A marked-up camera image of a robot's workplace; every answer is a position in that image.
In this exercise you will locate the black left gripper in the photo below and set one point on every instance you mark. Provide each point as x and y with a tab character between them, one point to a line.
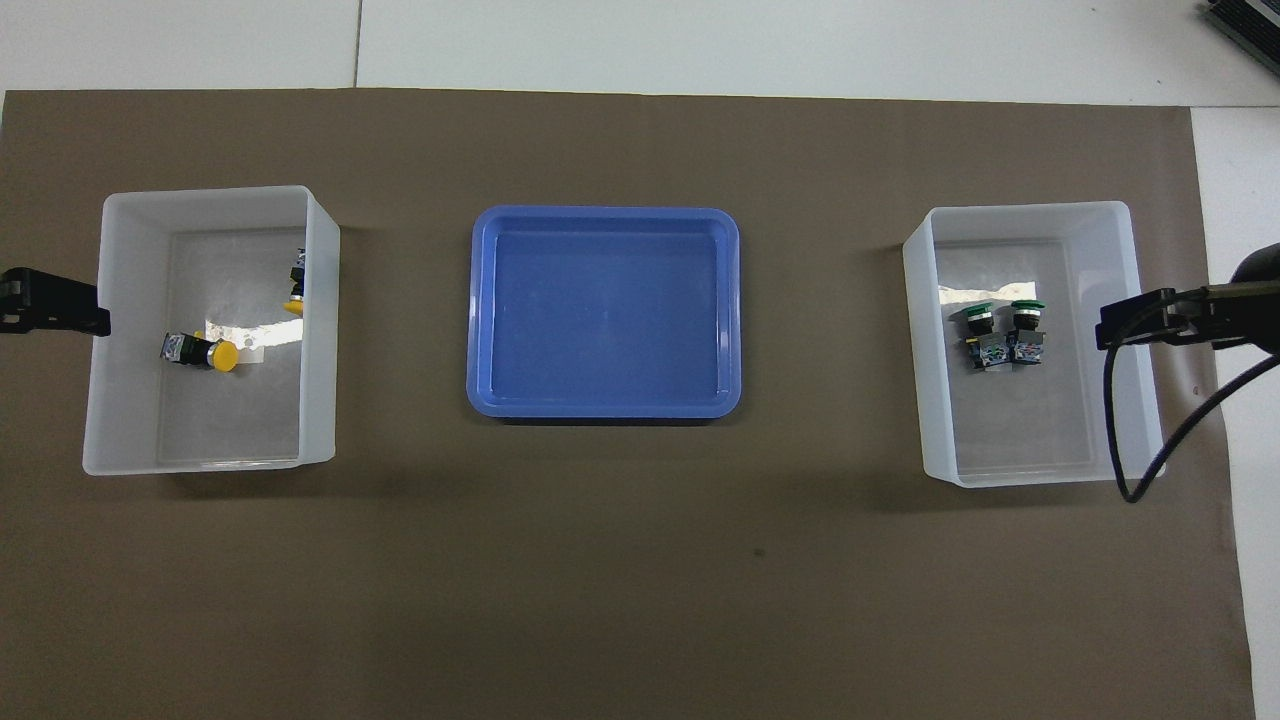
10	300

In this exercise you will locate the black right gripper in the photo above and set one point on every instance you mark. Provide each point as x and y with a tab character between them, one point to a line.
1200	315

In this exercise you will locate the green push button switch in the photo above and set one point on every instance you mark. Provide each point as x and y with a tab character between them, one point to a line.
985	350
1025	345

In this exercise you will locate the yellow push button switch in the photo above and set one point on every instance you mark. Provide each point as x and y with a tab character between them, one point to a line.
296	305
222	355

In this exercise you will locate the translucent white plastic box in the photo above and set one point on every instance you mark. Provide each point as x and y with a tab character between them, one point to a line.
200	420
1000	430

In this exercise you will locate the small white label sticker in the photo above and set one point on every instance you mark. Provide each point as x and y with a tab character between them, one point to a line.
254	356

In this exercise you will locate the dark ribbed device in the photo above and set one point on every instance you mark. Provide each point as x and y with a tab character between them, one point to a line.
1250	25

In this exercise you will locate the blue plastic tray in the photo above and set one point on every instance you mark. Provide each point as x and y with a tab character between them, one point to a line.
600	320

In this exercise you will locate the brown paper table mat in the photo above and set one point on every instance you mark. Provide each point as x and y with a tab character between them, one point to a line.
640	560

